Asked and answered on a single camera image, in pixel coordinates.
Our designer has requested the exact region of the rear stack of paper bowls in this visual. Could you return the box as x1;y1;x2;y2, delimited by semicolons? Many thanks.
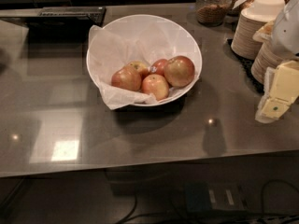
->
231;0;285;60

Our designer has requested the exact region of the white bowl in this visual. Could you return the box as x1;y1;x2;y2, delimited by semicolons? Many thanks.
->
86;14;202;110

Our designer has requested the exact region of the glass jar with cereal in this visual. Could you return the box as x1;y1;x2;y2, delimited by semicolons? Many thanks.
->
195;0;232;26

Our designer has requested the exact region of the large red apple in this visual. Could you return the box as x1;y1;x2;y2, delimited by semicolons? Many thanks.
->
164;56;195;88

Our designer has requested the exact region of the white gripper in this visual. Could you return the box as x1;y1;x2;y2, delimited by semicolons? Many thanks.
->
252;0;299;120

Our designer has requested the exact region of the yellow-red apple back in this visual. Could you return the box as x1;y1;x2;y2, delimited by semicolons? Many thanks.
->
127;61;150;79

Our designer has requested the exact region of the front stack of paper bowls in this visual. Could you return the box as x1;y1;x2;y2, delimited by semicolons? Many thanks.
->
251;41;284;84

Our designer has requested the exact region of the black cable on floor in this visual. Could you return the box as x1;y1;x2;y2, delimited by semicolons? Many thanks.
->
115;179;299;224

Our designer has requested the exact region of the red apple left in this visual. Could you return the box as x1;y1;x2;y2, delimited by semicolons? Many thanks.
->
111;66;142;91

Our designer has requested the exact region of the red apple with sticker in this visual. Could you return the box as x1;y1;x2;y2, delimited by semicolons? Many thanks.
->
149;59;167;76

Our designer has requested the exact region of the red apple front centre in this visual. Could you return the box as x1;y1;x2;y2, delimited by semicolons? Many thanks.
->
141;74;169;101

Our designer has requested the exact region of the stack of paper bowls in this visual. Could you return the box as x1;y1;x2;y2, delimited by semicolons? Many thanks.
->
231;0;285;60
251;41;284;84

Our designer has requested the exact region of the dark box under table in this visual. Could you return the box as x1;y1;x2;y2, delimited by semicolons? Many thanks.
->
184;182;248;214

